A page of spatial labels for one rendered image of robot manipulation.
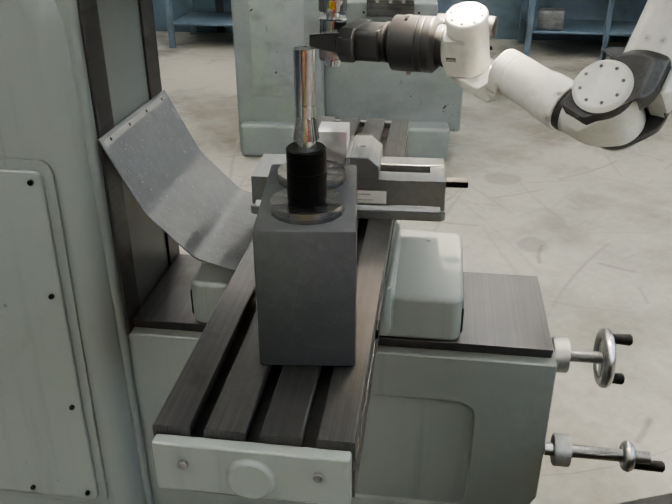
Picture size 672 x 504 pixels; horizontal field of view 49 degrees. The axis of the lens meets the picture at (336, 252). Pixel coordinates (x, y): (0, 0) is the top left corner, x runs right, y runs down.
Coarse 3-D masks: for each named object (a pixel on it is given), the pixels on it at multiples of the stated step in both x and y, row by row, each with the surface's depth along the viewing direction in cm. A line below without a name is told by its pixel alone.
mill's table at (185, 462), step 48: (384, 144) 176; (384, 240) 125; (240, 288) 110; (384, 288) 120; (240, 336) 103; (192, 384) 90; (240, 384) 90; (288, 384) 90; (336, 384) 90; (192, 432) 85; (240, 432) 82; (288, 432) 82; (336, 432) 82; (192, 480) 84; (240, 480) 82; (288, 480) 82; (336, 480) 81
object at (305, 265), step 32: (352, 192) 94; (256, 224) 86; (288, 224) 86; (320, 224) 86; (352, 224) 86; (256, 256) 86; (288, 256) 86; (320, 256) 86; (352, 256) 86; (256, 288) 88; (288, 288) 88; (320, 288) 88; (352, 288) 88; (288, 320) 90; (320, 320) 90; (352, 320) 90; (288, 352) 92; (320, 352) 92; (352, 352) 92
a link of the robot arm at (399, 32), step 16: (400, 16) 119; (416, 16) 118; (352, 32) 118; (368, 32) 118; (384, 32) 119; (400, 32) 117; (352, 48) 119; (368, 48) 119; (384, 48) 120; (400, 48) 117; (400, 64) 119
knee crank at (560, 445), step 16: (544, 448) 140; (560, 448) 137; (576, 448) 139; (592, 448) 139; (608, 448) 139; (624, 448) 137; (560, 464) 138; (624, 464) 137; (640, 464) 138; (656, 464) 138
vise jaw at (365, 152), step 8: (352, 136) 139; (360, 136) 139; (368, 136) 139; (352, 144) 135; (360, 144) 135; (368, 144) 135; (376, 144) 137; (352, 152) 131; (360, 152) 131; (368, 152) 131; (376, 152) 134; (352, 160) 129; (360, 160) 129; (368, 160) 129; (376, 160) 131; (360, 168) 130; (368, 168) 129; (376, 168) 129; (360, 176) 130; (368, 176) 130; (376, 176) 130
